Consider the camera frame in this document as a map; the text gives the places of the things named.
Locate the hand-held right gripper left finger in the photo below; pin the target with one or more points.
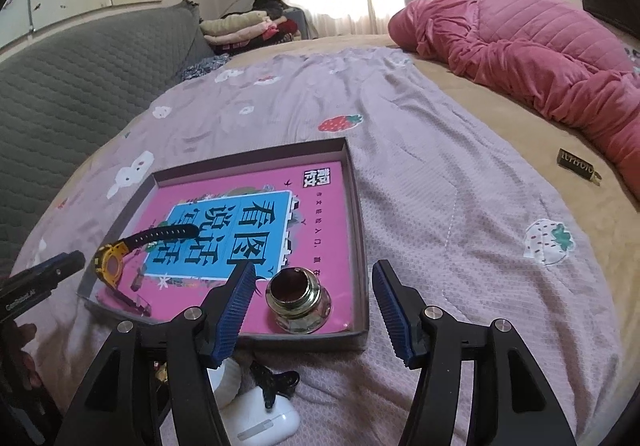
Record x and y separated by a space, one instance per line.
235 308

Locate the pink book with blue label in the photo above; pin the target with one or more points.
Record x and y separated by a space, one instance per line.
320 206

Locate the dark patterned cloth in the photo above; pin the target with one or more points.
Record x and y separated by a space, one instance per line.
202 67

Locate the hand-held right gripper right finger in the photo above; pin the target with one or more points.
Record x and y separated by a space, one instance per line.
395 318

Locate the yellow black wrist watch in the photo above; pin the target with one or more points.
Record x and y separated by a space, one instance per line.
112 266

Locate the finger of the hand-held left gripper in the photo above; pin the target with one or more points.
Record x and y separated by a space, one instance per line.
55 267

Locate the grey quilted headboard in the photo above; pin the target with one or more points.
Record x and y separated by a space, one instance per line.
75 91

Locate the pile of folded clothes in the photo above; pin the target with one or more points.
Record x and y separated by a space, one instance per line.
240 28

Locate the black hair clip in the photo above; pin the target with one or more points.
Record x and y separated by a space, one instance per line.
272 383

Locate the pink quilted duvet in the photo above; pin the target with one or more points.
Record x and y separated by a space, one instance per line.
525 46

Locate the mauve cardboard box tray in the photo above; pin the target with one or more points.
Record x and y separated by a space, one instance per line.
362 276

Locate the printed mauve blanket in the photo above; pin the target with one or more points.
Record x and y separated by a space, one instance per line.
425 151

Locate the white ribbed plastic cap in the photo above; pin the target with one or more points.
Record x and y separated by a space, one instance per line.
226 383

